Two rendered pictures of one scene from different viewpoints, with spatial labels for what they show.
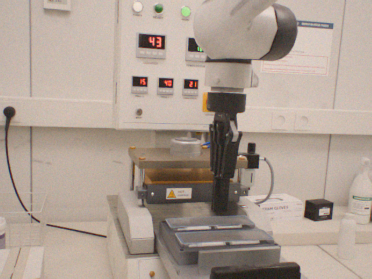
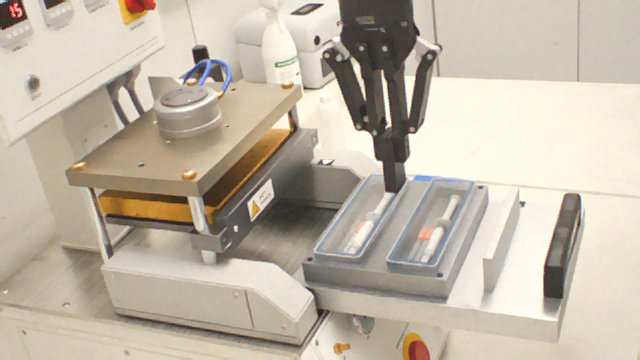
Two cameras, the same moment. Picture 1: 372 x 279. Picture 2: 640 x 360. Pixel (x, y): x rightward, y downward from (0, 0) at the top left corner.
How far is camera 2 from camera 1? 0.67 m
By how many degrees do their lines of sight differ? 48
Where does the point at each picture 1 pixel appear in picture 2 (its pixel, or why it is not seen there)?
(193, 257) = (453, 273)
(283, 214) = not seen: hidden behind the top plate
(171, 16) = not seen: outside the picture
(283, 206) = not seen: hidden behind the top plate
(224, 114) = (397, 25)
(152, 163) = (212, 172)
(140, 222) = (277, 286)
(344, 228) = (330, 118)
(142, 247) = (307, 321)
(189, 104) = (102, 20)
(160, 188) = (240, 210)
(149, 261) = (323, 335)
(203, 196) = (283, 181)
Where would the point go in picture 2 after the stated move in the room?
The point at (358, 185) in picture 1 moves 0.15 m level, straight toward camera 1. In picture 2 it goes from (278, 43) to (308, 59)
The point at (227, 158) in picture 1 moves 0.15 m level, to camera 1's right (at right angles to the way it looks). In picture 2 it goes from (424, 98) to (493, 49)
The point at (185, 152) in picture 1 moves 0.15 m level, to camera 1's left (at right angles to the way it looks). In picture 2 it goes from (210, 122) to (110, 177)
